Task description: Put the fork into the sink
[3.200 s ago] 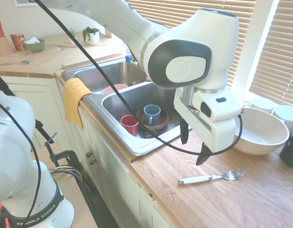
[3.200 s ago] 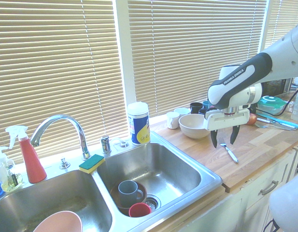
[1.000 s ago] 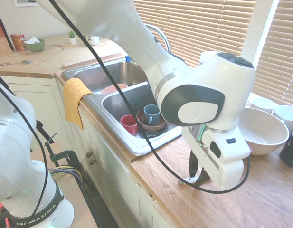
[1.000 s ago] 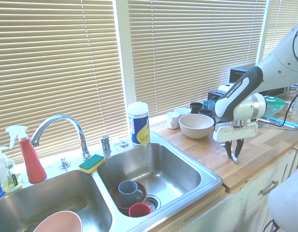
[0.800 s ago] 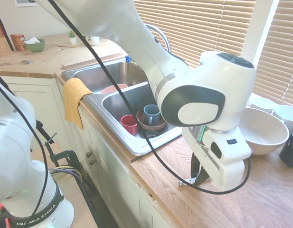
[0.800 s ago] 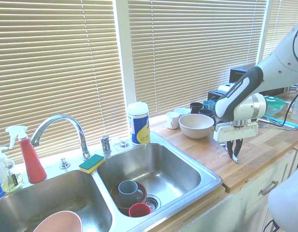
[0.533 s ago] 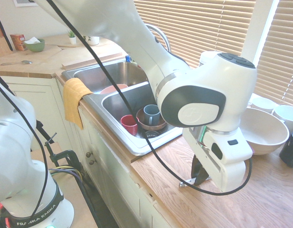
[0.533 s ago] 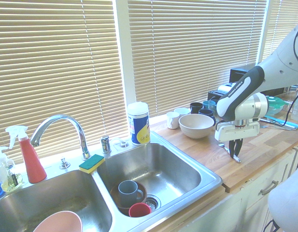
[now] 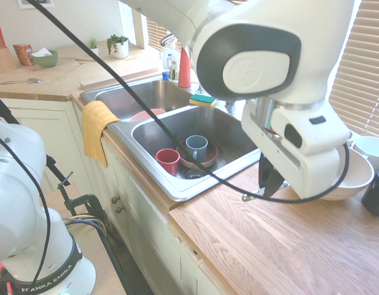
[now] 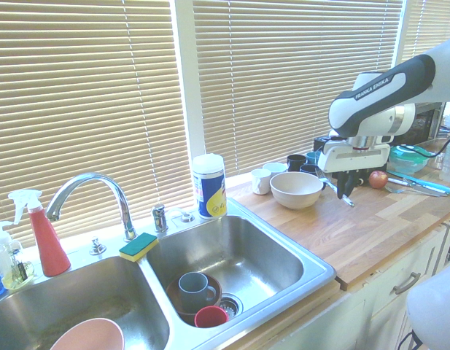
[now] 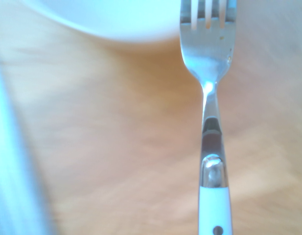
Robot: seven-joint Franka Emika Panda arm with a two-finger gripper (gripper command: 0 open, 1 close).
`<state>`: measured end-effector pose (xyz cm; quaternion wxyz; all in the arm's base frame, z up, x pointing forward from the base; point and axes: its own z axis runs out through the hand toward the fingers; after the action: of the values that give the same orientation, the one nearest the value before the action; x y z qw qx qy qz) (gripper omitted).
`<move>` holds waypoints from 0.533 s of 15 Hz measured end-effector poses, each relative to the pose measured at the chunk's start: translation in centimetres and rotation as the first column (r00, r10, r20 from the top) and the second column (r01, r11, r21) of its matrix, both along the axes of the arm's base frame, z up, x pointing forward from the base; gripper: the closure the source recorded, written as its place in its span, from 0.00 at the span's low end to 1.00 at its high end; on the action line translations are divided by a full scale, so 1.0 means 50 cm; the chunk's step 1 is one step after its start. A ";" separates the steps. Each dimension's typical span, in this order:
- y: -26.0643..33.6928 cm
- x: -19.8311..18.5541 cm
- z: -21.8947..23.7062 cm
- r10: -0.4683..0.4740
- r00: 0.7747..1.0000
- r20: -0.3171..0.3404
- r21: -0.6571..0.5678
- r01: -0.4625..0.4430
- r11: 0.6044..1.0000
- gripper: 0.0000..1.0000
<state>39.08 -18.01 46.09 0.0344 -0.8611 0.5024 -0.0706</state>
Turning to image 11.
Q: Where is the white handled metal fork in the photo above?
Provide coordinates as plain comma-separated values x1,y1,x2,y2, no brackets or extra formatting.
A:
179,0,237,235

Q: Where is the white plate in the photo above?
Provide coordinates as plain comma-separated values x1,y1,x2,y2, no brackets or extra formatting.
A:
30,0,237,45

